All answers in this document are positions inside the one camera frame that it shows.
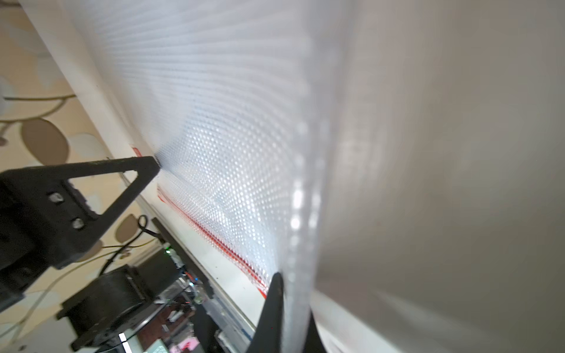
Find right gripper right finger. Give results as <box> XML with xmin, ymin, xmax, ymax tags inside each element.
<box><xmin>303</xmin><ymin>313</ymin><xmax>326</xmax><ymax>353</ymax></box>

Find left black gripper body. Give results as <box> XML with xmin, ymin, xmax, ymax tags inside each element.
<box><xmin>1</xmin><ymin>252</ymin><xmax>49</xmax><ymax>311</ymax></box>

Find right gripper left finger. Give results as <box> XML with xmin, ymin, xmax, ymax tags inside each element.
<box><xmin>247</xmin><ymin>273</ymin><xmax>284</xmax><ymax>353</ymax></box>

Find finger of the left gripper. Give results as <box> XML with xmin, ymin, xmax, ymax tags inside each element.
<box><xmin>1</xmin><ymin>157</ymin><xmax>160</xmax><ymax>269</ymax></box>

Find aluminium front rail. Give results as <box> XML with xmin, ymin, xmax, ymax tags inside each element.
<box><xmin>138</xmin><ymin>197</ymin><xmax>265</xmax><ymax>352</ymax></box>

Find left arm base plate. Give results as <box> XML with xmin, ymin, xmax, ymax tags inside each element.
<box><xmin>56</xmin><ymin>215</ymin><xmax>217</xmax><ymax>353</ymax></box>

